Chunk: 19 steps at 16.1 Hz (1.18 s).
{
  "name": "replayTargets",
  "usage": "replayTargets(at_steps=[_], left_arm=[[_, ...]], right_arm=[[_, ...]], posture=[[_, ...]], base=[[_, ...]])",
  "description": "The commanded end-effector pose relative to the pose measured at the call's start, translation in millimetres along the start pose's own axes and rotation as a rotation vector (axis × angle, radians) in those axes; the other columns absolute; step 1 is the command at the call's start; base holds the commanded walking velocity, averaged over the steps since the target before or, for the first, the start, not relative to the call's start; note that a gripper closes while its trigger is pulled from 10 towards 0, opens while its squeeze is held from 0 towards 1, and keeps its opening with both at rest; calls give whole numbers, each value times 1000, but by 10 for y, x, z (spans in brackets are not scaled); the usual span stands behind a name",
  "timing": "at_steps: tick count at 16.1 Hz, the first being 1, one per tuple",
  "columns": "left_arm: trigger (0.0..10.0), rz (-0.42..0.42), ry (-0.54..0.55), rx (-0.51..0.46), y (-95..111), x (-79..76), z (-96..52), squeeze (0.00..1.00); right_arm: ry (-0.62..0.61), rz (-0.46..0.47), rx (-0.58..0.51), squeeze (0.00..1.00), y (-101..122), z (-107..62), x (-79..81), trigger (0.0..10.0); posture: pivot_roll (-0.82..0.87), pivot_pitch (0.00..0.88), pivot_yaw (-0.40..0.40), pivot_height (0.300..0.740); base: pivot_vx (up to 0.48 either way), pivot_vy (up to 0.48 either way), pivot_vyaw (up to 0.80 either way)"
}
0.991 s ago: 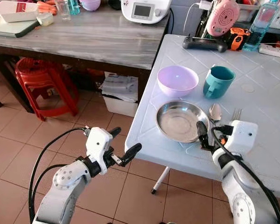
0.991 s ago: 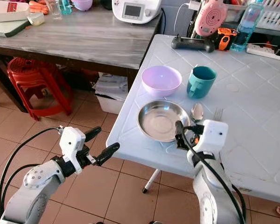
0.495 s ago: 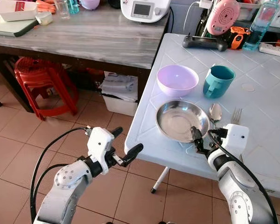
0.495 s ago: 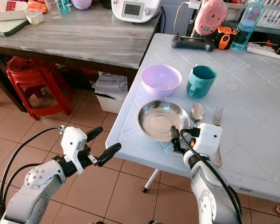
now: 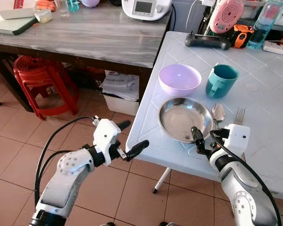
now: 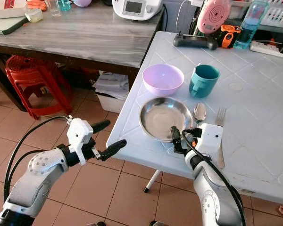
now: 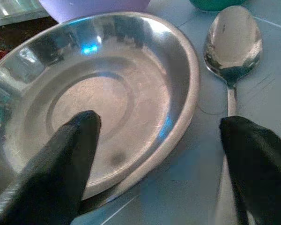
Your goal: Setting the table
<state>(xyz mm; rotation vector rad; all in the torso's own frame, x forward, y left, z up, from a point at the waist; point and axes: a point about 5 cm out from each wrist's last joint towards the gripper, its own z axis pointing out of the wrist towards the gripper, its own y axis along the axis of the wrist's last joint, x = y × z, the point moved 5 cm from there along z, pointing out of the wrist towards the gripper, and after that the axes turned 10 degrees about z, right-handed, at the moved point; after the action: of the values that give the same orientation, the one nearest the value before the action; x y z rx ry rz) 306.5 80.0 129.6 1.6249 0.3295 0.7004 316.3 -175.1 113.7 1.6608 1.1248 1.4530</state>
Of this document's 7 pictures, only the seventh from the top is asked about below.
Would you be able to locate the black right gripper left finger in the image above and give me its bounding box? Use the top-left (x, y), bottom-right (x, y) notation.
top-left (0, 110), bottom-right (102, 225)

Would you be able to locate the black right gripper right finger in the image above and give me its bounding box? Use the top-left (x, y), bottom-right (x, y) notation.
top-left (219, 115), bottom-right (281, 225)

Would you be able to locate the round stainless steel plate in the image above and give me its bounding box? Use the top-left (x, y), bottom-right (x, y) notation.
top-left (0, 11), bottom-right (201, 218)

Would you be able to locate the stainless steel spoon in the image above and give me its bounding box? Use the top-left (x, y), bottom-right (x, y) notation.
top-left (203, 5), bottom-right (264, 225)

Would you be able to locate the clear glass tray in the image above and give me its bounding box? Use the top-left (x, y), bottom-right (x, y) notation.
top-left (0, 0), bottom-right (50, 28)

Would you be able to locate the green plastic cup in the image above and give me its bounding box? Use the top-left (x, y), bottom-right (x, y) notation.
top-left (189, 0), bottom-right (248, 12)

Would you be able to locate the purple plastic bowl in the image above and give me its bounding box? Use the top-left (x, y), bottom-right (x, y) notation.
top-left (38, 0), bottom-right (152, 23)

